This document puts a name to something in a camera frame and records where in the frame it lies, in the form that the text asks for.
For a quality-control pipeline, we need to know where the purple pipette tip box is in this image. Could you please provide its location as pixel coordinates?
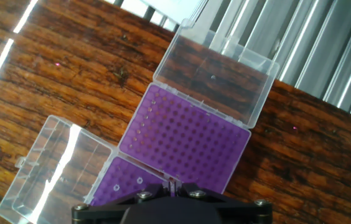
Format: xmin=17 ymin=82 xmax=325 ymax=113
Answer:
xmin=0 ymin=114 xmax=170 ymax=224
xmin=118 ymin=18 xmax=281 ymax=195

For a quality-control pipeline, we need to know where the brown wooden board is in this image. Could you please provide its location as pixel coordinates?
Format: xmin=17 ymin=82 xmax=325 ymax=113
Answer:
xmin=0 ymin=0 xmax=351 ymax=224

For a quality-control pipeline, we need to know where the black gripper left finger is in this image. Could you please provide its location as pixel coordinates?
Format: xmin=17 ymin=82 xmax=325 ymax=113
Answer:
xmin=71 ymin=182 xmax=172 ymax=224

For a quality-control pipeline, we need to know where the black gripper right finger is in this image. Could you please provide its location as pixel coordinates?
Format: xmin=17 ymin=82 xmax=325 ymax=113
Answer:
xmin=177 ymin=182 xmax=273 ymax=224

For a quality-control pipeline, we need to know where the white printed paper sheet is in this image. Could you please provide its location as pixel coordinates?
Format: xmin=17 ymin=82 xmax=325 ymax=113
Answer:
xmin=122 ymin=0 xmax=209 ymax=26

